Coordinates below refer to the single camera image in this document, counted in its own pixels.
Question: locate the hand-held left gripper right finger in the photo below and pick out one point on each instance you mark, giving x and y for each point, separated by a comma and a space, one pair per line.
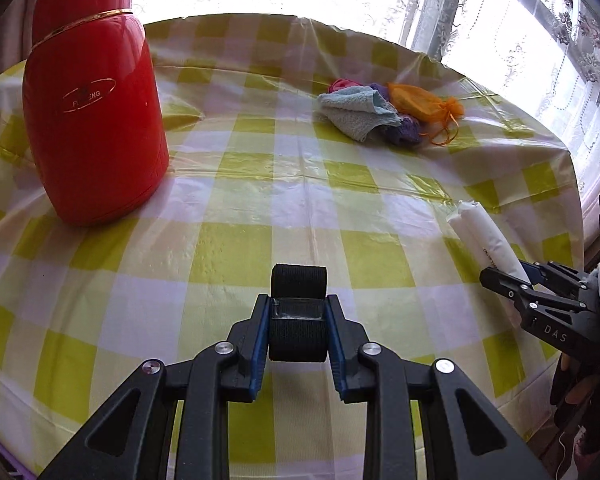
336, 350

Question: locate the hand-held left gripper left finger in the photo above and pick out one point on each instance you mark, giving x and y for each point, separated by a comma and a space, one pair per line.
260, 350

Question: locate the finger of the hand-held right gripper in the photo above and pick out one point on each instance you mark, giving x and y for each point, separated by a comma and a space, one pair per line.
510, 287
532, 271

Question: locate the black elastic band roll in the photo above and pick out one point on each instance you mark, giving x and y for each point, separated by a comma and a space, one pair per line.
297, 335

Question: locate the white cloth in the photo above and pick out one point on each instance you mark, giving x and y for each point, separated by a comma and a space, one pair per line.
485, 235

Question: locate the purple cardboard box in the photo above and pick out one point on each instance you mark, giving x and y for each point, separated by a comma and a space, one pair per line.
5, 455

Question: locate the person's right hand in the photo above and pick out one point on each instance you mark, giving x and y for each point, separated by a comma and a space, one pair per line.
570, 390

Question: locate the yellow checked tablecloth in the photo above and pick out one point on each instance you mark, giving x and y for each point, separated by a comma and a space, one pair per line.
330, 200

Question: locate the purple knitted cloth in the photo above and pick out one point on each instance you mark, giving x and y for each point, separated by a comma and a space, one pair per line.
405, 132

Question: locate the orange organza pouch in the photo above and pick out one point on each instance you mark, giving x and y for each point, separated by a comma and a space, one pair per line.
420, 102

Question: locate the light blue towel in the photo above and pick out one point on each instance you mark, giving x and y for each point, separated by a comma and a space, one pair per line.
355, 110

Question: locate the small pink cloth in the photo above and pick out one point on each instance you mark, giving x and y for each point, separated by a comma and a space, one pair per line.
342, 84

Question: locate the red thermos flask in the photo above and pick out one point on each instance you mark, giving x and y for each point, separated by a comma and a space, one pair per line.
95, 110

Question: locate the grey window frame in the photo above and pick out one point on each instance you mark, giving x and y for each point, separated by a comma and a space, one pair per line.
440, 5

